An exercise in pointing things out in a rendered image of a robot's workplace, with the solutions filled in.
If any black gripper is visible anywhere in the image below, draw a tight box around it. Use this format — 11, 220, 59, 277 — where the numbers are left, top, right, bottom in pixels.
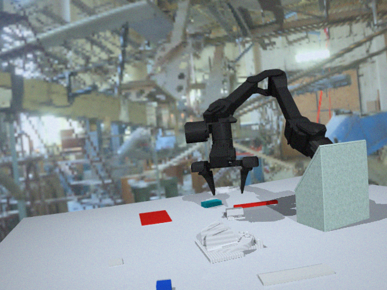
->
191, 139, 259, 195

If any red rectangular plate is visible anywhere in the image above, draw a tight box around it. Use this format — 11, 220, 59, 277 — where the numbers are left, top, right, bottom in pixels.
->
139, 210, 172, 225

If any teal rectangular block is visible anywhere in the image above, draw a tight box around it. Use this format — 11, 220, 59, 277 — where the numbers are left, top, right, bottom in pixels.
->
201, 199, 222, 208

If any red flat bar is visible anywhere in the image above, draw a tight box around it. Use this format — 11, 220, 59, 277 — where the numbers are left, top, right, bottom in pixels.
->
233, 200, 278, 208

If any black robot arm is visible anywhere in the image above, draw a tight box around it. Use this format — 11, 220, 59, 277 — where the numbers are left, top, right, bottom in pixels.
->
184, 69, 334, 167

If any small blue block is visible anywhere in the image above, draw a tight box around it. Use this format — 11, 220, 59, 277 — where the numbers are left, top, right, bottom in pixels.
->
156, 279, 172, 290

